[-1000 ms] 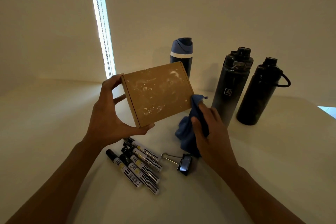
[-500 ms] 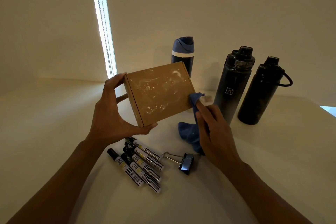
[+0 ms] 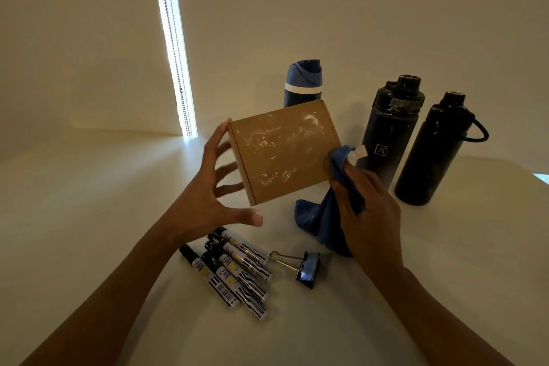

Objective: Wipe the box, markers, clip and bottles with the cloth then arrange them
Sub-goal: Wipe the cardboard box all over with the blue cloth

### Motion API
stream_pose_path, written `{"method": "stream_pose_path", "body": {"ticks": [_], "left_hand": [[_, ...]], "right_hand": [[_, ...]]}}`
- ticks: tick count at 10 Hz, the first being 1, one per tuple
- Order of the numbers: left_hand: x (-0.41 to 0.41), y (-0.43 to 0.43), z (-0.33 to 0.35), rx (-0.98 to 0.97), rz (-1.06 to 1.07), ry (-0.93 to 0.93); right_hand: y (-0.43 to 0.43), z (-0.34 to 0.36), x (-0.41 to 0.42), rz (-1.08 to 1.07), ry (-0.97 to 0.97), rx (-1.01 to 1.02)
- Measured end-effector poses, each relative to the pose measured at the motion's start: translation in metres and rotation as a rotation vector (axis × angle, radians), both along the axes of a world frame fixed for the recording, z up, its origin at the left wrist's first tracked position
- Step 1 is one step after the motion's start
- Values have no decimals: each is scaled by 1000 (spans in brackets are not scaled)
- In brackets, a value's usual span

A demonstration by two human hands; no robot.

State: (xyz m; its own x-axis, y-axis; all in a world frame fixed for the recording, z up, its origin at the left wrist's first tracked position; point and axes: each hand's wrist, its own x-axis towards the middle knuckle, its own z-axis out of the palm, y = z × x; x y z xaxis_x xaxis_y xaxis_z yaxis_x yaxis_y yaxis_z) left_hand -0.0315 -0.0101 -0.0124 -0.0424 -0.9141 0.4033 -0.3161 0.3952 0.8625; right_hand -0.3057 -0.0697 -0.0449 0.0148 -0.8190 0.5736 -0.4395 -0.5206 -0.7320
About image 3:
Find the person's left hand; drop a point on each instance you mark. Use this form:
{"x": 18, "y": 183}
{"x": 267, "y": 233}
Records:
{"x": 197, "y": 207}

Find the person's right hand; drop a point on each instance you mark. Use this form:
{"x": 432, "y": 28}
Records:
{"x": 377, "y": 232}

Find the blue cloth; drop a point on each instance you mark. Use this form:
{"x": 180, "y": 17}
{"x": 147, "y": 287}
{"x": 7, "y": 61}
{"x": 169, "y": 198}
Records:
{"x": 319, "y": 220}

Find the black white striped marker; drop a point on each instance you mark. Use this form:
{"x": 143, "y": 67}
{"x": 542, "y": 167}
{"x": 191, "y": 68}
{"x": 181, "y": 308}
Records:
{"x": 244, "y": 247}
{"x": 248, "y": 265}
{"x": 244, "y": 280}
{"x": 244, "y": 297}

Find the barcode label black marker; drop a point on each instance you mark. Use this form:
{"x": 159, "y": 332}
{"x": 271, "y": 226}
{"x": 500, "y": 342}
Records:
{"x": 212, "y": 280}

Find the black binder clip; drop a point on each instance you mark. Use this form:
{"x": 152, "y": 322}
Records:
{"x": 309, "y": 271}

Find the brown paper box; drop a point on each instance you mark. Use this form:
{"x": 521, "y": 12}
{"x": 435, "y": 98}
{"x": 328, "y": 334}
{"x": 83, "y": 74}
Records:
{"x": 283, "y": 151}

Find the black grey gradient bottle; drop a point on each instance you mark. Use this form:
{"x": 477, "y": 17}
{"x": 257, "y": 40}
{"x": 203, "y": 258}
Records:
{"x": 392, "y": 130}

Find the navy bottle with blue lid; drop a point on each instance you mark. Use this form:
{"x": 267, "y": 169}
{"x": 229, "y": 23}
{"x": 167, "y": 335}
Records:
{"x": 302, "y": 78}

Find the person's right forearm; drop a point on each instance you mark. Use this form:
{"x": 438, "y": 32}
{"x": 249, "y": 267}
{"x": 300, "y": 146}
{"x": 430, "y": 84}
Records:
{"x": 429, "y": 323}

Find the person's left forearm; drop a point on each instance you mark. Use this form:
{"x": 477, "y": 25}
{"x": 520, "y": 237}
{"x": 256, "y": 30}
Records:
{"x": 107, "y": 310}

